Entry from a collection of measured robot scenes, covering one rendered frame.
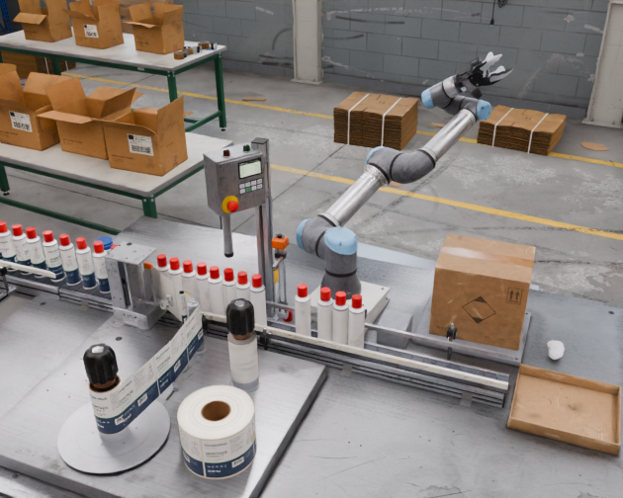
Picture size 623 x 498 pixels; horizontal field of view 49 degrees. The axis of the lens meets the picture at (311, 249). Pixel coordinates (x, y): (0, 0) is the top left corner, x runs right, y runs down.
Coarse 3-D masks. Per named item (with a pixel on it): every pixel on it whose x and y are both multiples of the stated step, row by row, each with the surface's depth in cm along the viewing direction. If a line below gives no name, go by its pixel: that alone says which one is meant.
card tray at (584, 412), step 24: (528, 384) 217; (552, 384) 216; (576, 384) 216; (600, 384) 212; (528, 408) 207; (552, 408) 207; (576, 408) 207; (600, 408) 207; (528, 432) 199; (552, 432) 196; (576, 432) 199; (600, 432) 199
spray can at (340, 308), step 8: (336, 296) 216; (344, 296) 216; (336, 304) 218; (344, 304) 218; (336, 312) 218; (344, 312) 218; (336, 320) 220; (344, 320) 219; (336, 328) 221; (344, 328) 221; (336, 336) 223; (344, 336) 223; (344, 344) 224
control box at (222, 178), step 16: (240, 144) 222; (208, 160) 215; (224, 160) 212; (240, 160) 214; (208, 176) 218; (224, 176) 213; (256, 176) 220; (208, 192) 222; (224, 192) 216; (256, 192) 223; (224, 208) 218; (240, 208) 222
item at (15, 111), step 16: (0, 80) 410; (16, 80) 420; (32, 80) 426; (48, 80) 421; (64, 80) 417; (0, 96) 411; (16, 96) 422; (32, 96) 425; (0, 112) 405; (16, 112) 399; (32, 112) 394; (0, 128) 411; (16, 128) 406; (32, 128) 400; (48, 128) 407; (16, 144) 412; (32, 144) 406; (48, 144) 409
